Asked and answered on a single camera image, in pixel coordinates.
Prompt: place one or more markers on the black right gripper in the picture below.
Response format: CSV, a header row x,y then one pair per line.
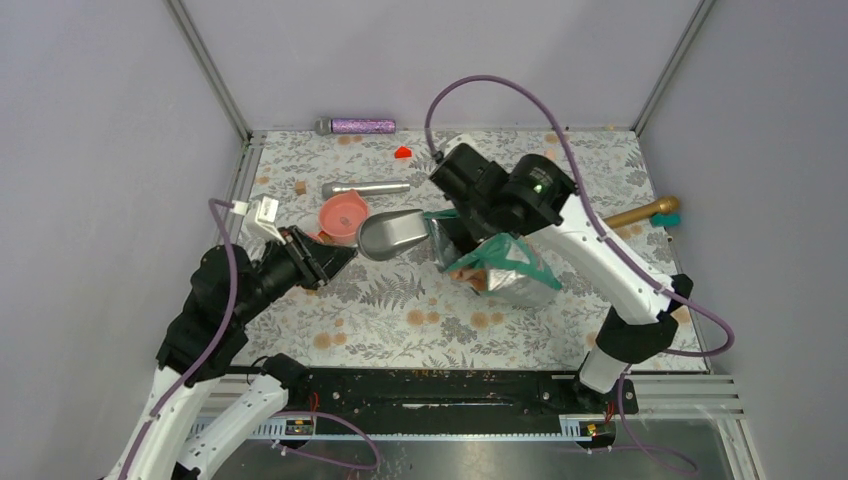
x,y
475,229

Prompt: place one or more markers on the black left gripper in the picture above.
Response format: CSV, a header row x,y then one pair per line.
x,y
318,262

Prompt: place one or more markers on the silver metal scoop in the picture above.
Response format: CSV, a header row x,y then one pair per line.
x,y
387,235

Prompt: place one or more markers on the green pet food bag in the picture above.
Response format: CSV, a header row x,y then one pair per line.
x,y
501,266

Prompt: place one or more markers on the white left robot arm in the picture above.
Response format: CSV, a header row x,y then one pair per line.
x,y
228,291

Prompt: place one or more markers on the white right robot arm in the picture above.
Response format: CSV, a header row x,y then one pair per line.
x,y
538,200

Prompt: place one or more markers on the pink double pet bowl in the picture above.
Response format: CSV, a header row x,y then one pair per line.
x,y
339,219

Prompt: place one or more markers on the floral patterned table mat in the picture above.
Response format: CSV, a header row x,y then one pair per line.
x,y
404,313

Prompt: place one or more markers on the silver toy microphone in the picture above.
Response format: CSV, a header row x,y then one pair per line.
x,y
364,189

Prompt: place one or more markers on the red house-shaped block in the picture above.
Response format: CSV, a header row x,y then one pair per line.
x,y
403,153

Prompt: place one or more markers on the purple glitter toy microphone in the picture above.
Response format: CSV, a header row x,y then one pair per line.
x,y
353,126

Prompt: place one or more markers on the teal block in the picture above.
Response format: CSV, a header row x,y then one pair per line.
x,y
665,220

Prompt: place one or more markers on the gold toy microphone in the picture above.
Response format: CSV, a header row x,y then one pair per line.
x,y
664,205

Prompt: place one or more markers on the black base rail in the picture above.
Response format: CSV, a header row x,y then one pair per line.
x,y
422,402

